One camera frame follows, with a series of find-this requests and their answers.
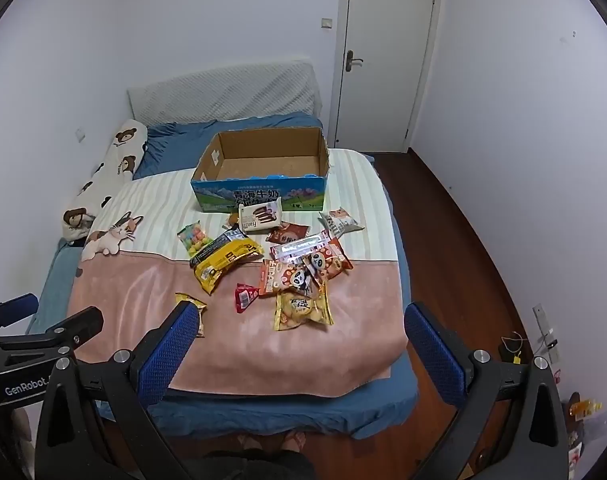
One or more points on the person's legs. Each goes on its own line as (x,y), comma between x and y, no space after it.
(268,462)

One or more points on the white grey snack packet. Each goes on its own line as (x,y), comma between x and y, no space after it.
(339,221)

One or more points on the blue printed cardboard box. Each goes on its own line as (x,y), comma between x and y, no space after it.
(263,180)

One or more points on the striped pink cat print blanket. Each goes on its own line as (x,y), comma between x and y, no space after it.
(283,355)

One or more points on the white quilted headboard cushion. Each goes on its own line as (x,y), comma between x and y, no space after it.
(223,92)

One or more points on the orange snack packet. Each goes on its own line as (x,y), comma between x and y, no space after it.
(268,276)
(336,263)

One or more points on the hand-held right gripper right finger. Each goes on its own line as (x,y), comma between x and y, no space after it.
(436,355)

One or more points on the bear print pillow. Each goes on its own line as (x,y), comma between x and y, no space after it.
(118,160)

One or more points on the white wall power socket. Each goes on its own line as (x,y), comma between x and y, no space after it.
(546,332)

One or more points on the white chocolate biscuit packet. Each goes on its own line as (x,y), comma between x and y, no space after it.
(258,216)

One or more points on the light blue cloth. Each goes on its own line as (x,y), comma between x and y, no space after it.
(53,285)

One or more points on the packaged braised egg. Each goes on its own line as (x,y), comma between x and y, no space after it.
(232,221)

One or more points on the panda print snack packet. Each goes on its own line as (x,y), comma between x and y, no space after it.
(317,261)
(301,281)

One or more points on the blue pillow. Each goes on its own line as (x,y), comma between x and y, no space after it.
(183,145)

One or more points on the small yellow snack packet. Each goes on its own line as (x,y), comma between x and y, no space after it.
(186,298)

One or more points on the yellow biscuit packet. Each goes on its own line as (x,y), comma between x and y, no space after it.
(303,313)

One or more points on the brown snack packet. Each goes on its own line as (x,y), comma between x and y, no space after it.
(286,233)

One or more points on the colourful candy ball packet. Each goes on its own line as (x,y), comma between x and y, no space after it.
(196,241)

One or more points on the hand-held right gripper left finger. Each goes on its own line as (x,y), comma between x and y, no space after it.
(168,350)

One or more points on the white door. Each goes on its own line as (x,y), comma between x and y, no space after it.
(388,50)

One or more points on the small red snack packet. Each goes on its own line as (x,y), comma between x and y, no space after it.
(244,298)

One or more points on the black snack packet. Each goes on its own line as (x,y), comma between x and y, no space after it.
(216,245)

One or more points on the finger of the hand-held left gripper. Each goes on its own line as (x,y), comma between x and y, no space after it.
(14,310)
(76,325)

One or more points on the wall light switch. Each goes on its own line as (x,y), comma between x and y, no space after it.
(327,23)

